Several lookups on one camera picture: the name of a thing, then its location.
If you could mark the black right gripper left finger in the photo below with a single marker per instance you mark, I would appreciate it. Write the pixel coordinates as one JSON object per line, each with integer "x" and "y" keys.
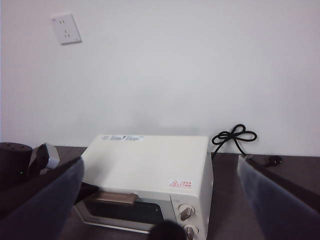
{"x": 40, "y": 215}

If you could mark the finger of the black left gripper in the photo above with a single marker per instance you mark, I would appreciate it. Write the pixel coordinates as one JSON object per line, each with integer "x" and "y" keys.
{"x": 87, "y": 188}

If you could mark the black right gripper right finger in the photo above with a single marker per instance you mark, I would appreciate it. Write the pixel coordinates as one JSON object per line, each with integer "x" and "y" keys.
{"x": 282, "y": 215}

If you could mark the cream toaster oven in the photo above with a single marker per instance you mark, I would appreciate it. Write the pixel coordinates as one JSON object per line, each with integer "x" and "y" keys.
{"x": 150, "y": 162}

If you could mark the beige oven knob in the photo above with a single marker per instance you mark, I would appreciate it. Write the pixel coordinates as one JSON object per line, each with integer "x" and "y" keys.
{"x": 186, "y": 212}
{"x": 191, "y": 230}

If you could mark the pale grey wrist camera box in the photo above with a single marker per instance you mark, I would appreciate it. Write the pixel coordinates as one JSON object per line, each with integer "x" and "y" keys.
{"x": 52, "y": 156}

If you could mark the white wall socket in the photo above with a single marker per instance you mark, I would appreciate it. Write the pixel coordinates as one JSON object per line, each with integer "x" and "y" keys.
{"x": 66, "y": 28}

